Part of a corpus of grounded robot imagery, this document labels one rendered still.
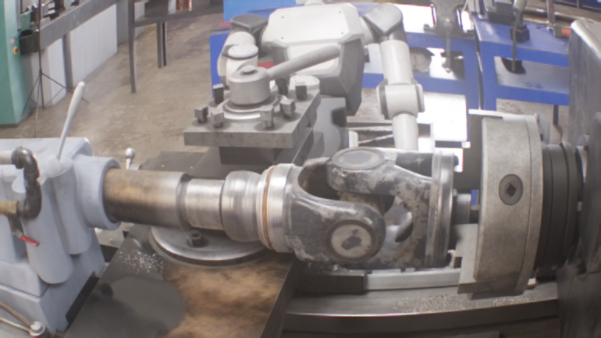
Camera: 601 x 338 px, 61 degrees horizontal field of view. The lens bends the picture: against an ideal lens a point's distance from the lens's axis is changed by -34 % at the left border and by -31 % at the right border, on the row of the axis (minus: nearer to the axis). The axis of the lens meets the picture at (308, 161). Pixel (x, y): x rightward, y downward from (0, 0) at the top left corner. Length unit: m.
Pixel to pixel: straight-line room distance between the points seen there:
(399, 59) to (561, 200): 1.24
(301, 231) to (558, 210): 0.35
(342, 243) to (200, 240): 0.33
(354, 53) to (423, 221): 1.16
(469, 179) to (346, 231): 0.16
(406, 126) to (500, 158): 1.11
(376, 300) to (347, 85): 0.89
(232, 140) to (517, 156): 0.45
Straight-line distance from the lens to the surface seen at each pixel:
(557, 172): 0.81
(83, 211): 0.98
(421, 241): 0.84
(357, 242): 0.82
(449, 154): 0.83
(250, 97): 1.04
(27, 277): 1.08
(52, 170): 0.94
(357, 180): 0.82
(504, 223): 0.75
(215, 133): 1.02
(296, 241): 0.85
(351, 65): 1.92
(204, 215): 0.90
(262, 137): 1.00
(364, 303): 1.13
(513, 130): 0.80
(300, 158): 1.04
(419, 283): 1.16
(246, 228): 0.87
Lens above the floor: 1.52
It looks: 25 degrees down
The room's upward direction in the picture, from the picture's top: 5 degrees counter-clockwise
